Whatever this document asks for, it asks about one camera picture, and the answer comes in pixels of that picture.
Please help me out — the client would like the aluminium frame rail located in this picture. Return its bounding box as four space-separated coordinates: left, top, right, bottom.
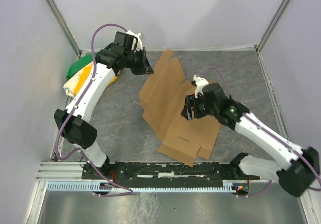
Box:
35 161 87 184

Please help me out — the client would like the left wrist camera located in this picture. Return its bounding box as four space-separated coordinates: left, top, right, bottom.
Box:
113 30 144 52

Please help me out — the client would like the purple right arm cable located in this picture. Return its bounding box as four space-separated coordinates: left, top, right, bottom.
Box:
198 66 321 197

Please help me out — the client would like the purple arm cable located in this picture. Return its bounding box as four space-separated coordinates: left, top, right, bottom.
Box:
55 23 134 197
198 66 321 197

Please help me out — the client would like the green yellow white cloth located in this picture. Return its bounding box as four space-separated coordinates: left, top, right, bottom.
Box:
62 55 118 99

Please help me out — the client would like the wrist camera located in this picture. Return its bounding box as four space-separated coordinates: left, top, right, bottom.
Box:
113 30 144 52
191 75 209 99

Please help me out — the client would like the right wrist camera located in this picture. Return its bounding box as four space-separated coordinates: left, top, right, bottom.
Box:
191 75 209 99

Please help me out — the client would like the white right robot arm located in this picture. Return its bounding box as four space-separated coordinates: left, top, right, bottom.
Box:
181 76 320 197

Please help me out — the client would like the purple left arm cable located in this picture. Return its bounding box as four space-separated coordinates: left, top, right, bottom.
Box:
55 23 134 197

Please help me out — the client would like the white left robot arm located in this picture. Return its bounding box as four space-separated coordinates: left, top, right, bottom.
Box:
54 47 154 168

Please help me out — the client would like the light blue slotted cable duct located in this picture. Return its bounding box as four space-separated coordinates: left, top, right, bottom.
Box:
47 181 236 193

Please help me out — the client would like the brown cardboard box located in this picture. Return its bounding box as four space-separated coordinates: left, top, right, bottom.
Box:
139 50 221 166

